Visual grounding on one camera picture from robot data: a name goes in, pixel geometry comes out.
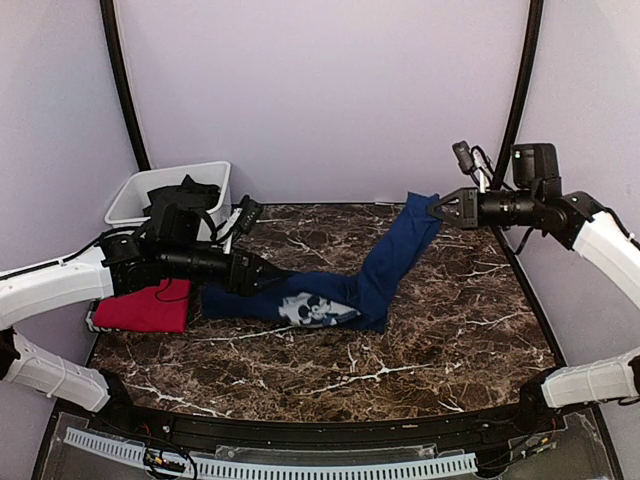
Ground navy blue t-shirt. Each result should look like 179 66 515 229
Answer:
201 192 441 334

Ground right black frame post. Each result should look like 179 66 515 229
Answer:
491 0 544 189

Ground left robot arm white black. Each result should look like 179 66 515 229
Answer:
1 199 289 436

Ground black frame post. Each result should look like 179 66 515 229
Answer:
99 0 151 172
491 0 544 189

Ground black white striped folded cloth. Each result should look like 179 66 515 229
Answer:
85 301 113 333

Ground folded red t-shirt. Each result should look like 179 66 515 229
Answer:
90 280 192 333

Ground black clothes in bin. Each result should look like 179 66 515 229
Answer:
142 174 221 216

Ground black curved front rail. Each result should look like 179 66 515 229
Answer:
63 396 589 469

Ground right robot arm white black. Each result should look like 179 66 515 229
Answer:
427 143 639 434

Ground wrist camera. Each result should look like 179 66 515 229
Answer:
452 141 494 193
216 195 264 243

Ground left black frame post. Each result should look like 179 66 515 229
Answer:
99 0 151 172

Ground white slotted cable duct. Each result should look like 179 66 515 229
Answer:
64 427 477 479

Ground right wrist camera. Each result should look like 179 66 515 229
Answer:
452 141 494 193

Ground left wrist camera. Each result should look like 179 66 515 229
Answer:
216 195 264 243

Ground white plastic bin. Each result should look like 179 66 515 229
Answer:
104 161 231 243

